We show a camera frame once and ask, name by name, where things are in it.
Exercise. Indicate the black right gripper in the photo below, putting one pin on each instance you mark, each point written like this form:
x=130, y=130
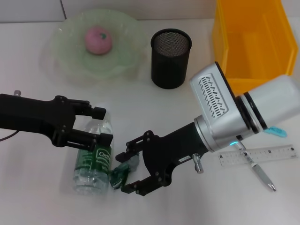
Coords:
x=168, y=154

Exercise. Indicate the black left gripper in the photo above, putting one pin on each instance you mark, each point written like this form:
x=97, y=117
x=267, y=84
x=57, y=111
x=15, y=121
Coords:
x=35, y=114

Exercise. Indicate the green plastic wrapper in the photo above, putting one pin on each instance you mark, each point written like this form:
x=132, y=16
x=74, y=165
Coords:
x=118, y=174

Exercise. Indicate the clear water bottle green label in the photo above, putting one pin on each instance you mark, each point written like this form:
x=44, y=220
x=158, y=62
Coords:
x=91, y=173

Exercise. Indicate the pink peach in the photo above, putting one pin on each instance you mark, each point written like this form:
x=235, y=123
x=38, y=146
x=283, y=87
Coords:
x=96, y=42

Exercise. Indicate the clear plastic ruler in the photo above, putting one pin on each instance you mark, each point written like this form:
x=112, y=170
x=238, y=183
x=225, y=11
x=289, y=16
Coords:
x=269, y=153

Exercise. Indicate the blue scissors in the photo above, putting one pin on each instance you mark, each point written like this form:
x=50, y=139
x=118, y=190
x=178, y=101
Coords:
x=277, y=131

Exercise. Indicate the green glass fruit plate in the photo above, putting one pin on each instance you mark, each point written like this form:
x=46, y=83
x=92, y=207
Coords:
x=70, y=47

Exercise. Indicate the black mesh pen holder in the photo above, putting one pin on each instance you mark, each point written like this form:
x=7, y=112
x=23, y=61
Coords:
x=170, y=68

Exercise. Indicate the silver ballpoint pen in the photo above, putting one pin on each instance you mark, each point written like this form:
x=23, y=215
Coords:
x=260, y=172

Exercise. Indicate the yellow plastic bin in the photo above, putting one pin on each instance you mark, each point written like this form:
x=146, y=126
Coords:
x=253, y=42

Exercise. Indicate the right gripper silver connector post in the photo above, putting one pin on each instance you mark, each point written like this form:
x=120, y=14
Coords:
x=197, y=162

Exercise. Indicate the gripper silver connector post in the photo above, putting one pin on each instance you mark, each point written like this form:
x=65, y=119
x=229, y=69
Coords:
x=17, y=93
x=197, y=162

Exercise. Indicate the left gripper silver connector post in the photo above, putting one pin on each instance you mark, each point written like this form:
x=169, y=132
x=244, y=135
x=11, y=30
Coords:
x=17, y=93

